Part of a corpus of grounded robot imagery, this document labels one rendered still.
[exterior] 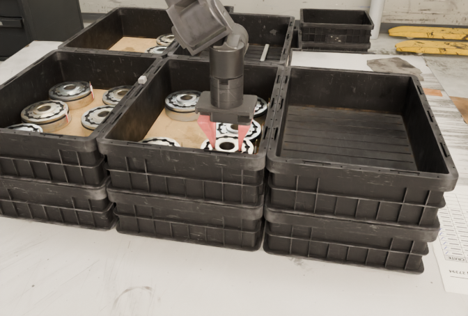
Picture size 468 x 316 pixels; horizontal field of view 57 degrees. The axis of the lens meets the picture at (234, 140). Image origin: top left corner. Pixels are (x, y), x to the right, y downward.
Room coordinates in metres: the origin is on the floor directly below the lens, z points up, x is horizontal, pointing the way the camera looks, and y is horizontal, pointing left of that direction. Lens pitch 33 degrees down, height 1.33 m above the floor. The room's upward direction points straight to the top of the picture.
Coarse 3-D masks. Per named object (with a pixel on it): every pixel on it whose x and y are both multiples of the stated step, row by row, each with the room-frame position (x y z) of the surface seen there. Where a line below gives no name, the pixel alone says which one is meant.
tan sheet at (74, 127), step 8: (96, 96) 0.99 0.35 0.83; (88, 104) 0.94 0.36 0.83; (96, 104) 0.94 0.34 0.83; (72, 112) 0.90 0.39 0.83; (80, 112) 0.90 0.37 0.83; (72, 120) 0.86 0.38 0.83; (80, 120) 0.86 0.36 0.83; (64, 128) 0.83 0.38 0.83; (72, 128) 0.83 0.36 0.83; (80, 128) 0.83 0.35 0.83
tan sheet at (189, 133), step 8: (160, 120) 0.86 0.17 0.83; (168, 120) 0.86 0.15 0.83; (176, 120) 0.86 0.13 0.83; (152, 128) 0.83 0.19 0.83; (160, 128) 0.83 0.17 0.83; (168, 128) 0.83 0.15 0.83; (176, 128) 0.83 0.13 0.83; (184, 128) 0.83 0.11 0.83; (192, 128) 0.83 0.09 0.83; (200, 128) 0.83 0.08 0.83; (152, 136) 0.79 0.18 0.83; (160, 136) 0.79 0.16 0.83; (168, 136) 0.79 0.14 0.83; (176, 136) 0.79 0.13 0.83; (184, 136) 0.79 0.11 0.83; (192, 136) 0.79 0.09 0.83; (200, 136) 0.79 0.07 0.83; (184, 144) 0.76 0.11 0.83; (192, 144) 0.76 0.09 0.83; (200, 144) 0.76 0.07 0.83; (256, 152) 0.73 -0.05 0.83
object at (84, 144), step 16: (32, 64) 0.96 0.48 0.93; (16, 80) 0.88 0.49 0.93; (128, 96) 0.79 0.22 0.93; (112, 112) 0.73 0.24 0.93; (0, 128) 0.66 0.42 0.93; (96, 128) 0.66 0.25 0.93; (16, 144) 0.65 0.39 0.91; (32, 144) 0.64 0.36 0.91; (48, 144) 0.63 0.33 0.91; (64, 144) 0.63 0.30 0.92; (80, 144) 0.62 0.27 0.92; (96, 144) 0.63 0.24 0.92
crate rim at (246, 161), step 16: (160, 64) 0.96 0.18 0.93; (256, 64) 0.96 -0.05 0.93; (272, 64) 0.96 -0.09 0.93; (272, 96) 0.79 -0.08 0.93; (272, 112) 0.72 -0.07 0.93; (112, 128) 0.67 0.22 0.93; (112, 144) 0.61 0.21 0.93; (128, 144) 0.61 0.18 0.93; (144, 144) 0.61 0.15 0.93; (160, 160) 0.60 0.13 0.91; (176, 160) 0.59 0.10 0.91; (192, 160) 0.59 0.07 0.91; (208, 160) 0.58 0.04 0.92; (224, 160) 0.58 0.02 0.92; (240, 160) 0.57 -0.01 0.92; (256, 160) 0.57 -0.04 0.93
